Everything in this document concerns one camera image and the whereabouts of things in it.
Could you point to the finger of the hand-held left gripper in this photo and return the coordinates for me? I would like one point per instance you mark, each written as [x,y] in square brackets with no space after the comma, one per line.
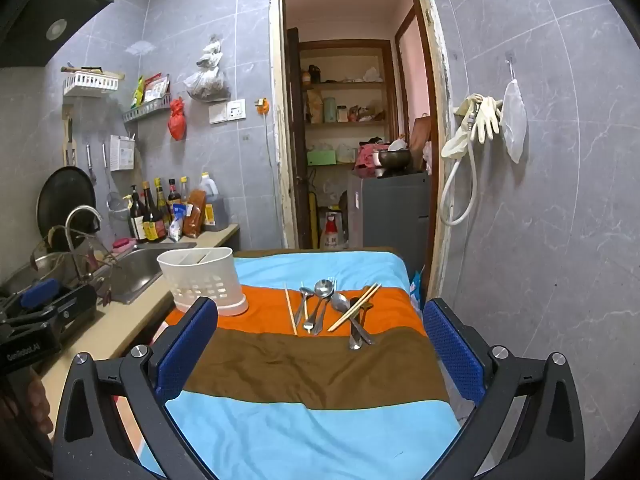
[70,315]
[39,293]

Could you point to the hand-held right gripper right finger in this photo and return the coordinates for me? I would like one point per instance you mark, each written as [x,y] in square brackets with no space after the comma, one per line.
[452,350]

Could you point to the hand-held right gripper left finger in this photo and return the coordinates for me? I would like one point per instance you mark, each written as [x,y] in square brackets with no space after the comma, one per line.
[187,350]

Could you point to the white plastic utensil holder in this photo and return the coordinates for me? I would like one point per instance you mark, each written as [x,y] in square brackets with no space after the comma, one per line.
[200,280]

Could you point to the small steel spoon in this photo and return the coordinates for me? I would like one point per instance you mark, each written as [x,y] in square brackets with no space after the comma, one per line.
[303,305]

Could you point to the large steel spoon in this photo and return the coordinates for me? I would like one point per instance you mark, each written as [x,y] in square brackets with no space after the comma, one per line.
[323,289]

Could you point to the person's left hand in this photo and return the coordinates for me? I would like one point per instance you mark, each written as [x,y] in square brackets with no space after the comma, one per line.
[40,402]

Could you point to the dried plant branch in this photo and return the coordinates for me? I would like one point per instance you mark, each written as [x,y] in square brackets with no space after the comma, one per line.
[75,242]

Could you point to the blue white plastic bag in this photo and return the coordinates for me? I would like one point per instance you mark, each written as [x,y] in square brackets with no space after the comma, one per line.
[416,287]

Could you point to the steel sink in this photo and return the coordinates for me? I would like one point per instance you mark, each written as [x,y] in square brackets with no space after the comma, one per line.
[140,270]

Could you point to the pink sponge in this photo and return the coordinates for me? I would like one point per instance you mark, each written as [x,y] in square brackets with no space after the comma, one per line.
[124,244]

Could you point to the steel faucet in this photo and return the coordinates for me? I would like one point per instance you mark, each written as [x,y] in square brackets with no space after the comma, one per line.
[82,210]

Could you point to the black frying pan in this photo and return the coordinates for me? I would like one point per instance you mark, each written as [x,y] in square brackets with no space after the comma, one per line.
[65,200]

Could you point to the peach cloth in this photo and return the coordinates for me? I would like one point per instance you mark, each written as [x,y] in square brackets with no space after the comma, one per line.
[132,435]

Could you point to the striped blanket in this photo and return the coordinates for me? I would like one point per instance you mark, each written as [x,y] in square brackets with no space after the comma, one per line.
[300,370]

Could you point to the dark pump bottle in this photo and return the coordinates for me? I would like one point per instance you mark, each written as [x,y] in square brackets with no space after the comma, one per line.
[136,220]

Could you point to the dark sauce bottle yellow label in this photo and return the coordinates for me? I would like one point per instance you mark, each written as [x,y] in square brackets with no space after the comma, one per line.
[152,225]

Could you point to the blue white packet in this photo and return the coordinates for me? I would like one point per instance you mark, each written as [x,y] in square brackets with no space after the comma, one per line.
[177,225]

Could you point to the chili powder bag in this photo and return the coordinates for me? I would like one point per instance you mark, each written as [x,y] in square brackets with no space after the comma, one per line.
[194,215]

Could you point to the cooking oil jug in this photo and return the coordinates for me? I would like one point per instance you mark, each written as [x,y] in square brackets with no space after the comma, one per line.
[215,210]

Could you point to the hanging steel utensil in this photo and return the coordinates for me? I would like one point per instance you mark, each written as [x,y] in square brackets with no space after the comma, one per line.
[90,160]

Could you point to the grey refrigerator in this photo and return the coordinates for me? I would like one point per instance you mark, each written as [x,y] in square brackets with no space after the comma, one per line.
[390,220]

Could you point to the hanging wooden board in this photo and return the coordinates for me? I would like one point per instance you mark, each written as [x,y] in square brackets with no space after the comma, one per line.
[68,140]

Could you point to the clear bottle yellow cap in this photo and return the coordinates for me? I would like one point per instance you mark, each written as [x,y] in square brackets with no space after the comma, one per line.
[184,190]

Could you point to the white hanging caddy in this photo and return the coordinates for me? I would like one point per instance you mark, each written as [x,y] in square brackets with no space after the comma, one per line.
[122,152]

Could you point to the red white bag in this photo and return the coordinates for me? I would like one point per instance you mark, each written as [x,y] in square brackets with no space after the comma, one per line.
[333,235]

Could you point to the yellow pole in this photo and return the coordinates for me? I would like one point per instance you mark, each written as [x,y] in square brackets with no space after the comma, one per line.
[314,220]

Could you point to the metal bowl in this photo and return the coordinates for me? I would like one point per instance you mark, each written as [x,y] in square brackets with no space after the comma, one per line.
[394,160]

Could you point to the rubber glove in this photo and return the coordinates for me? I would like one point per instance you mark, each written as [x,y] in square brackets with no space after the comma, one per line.
[457,142]
[487,120]

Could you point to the red cloth bundle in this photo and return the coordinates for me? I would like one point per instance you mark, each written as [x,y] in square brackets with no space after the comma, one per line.
[365,160]

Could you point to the brown wooden board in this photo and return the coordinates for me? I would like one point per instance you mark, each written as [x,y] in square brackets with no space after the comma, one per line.
[421,140]

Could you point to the red plastic bag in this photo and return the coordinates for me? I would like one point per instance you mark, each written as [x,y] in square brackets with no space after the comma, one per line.
[176,122]

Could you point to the dark wooden door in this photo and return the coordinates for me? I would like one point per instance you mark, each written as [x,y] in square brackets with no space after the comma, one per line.
[299,160]

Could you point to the green snack packet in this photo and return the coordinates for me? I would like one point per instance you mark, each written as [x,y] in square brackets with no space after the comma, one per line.
[137,92]

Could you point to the green box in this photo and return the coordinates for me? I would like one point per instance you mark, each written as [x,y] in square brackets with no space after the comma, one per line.
[321,158]

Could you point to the hanging clear plastic bag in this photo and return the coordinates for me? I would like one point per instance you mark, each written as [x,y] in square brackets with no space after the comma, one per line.
[515,125]

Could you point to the red seasoning packet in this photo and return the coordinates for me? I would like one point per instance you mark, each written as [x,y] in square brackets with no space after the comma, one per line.
[156,87]

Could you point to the orange plug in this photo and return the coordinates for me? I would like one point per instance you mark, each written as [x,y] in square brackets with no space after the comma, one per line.
[262,106]

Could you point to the glass jar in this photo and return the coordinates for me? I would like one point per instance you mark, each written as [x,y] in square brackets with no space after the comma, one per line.
[342,114]

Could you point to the green canister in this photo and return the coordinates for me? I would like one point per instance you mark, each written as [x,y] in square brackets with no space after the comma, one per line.
[329,110]

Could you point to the clear bag of dried goods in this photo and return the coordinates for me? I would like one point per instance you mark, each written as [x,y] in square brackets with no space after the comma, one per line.
[207,80]

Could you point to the black range hood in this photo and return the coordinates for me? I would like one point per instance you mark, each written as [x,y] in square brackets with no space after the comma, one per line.
[40,10]

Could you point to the wooden shelf unit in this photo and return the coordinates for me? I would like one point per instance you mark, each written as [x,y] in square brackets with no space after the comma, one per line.
[345,85]

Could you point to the metal wall rack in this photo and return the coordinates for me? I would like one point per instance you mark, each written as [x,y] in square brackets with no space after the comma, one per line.
[147,109]

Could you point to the white wall basket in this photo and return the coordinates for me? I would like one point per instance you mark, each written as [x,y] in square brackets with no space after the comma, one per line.
[90,84]

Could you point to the white wall switch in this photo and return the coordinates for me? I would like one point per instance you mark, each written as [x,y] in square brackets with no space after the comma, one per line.
[218,114]

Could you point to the white wall socket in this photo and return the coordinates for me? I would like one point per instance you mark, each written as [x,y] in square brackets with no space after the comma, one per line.
[236,110]

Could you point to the door frame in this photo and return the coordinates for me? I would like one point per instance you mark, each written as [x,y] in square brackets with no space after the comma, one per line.
[275,110]

